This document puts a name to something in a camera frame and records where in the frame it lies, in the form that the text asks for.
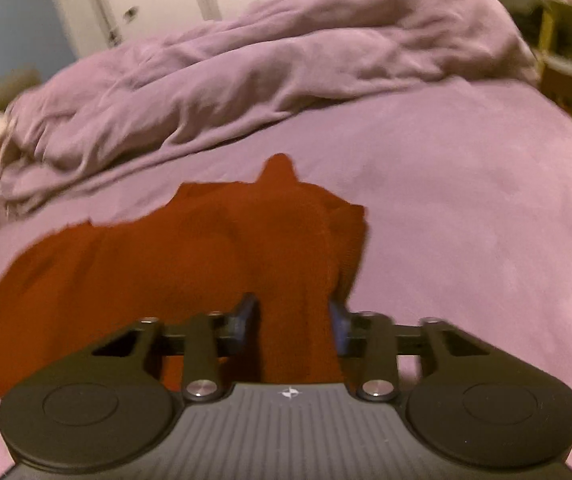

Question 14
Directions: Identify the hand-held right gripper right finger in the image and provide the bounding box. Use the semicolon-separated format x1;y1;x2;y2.
330;301;487;402

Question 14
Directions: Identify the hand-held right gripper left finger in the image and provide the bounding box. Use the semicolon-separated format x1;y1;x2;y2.
91;294;259;402

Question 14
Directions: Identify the brown knit cardigan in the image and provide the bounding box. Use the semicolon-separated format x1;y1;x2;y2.
0;154;369;398

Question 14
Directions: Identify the purple bed sheet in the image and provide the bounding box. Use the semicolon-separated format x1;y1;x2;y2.
0;80;572;480

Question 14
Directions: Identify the crumpled purple duvet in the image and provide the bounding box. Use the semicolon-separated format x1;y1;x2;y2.
0;0;542;221

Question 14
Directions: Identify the yellow-green side table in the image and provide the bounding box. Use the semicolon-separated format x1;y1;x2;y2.
533;0;572;126

